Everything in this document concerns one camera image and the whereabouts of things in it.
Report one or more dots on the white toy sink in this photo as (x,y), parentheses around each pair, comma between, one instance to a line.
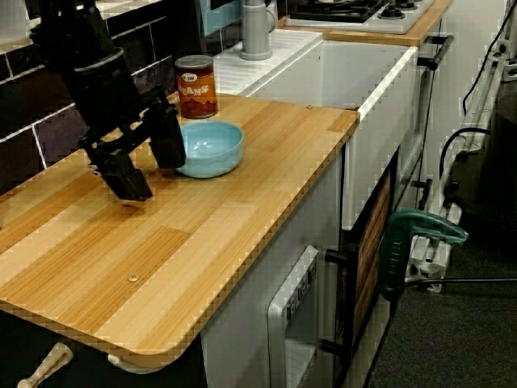
(343,72)

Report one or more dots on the green clamp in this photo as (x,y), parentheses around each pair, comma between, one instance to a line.
(393,258)

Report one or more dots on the toy stove top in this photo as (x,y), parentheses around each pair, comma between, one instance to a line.
(387,24)

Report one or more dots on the wood print oven door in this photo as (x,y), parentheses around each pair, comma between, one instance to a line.
(371,250)

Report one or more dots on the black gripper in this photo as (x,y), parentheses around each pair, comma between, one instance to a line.
(109,109)

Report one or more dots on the beans can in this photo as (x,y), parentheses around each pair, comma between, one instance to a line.
(196,101)

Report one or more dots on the grey toy faucet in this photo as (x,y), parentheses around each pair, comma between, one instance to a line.
(254,36)

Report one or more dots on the aluminium frame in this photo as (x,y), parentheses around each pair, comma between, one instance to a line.
(430,250)

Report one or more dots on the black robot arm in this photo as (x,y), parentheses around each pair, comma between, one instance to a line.
(68,28)

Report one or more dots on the light blue bowl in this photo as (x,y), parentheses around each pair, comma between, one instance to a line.
(218,161)

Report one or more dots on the black equipment base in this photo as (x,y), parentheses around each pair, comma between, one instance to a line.
(493,182)

